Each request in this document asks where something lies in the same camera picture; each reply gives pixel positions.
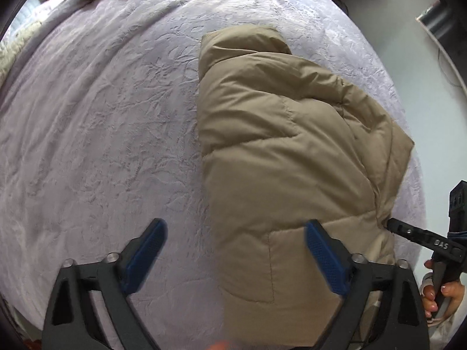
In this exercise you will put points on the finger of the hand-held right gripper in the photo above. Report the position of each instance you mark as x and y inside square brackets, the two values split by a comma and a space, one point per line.
[419, 236]

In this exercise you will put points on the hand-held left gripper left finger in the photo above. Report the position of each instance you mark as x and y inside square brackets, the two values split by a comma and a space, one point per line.
[144, 257]

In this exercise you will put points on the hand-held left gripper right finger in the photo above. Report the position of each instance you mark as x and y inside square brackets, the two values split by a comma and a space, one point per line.
[324, 259]

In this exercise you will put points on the beige puffer jacket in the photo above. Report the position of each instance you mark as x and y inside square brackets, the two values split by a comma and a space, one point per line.
[277, 146]

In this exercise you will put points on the person's right hand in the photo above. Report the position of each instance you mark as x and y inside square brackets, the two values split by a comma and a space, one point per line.
[454, 293]

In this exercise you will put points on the lavender textured bedspread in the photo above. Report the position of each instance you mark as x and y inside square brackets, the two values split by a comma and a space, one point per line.
[109, 124]

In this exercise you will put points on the cream knitted blanket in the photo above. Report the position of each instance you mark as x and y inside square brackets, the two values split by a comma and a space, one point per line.
[14, 47]

